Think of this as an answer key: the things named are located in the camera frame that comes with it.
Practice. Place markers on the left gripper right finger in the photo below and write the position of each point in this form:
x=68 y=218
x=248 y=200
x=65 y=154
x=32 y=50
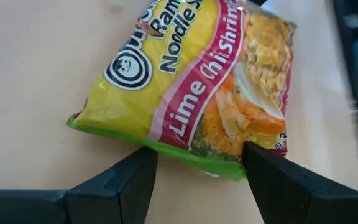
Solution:
x=278 y=196

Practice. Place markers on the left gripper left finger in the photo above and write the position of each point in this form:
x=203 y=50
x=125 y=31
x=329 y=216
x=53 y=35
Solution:
x=120 y=193

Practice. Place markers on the green-edged Lime Chili ramen pack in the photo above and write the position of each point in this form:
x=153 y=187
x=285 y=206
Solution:
x=182 y=77

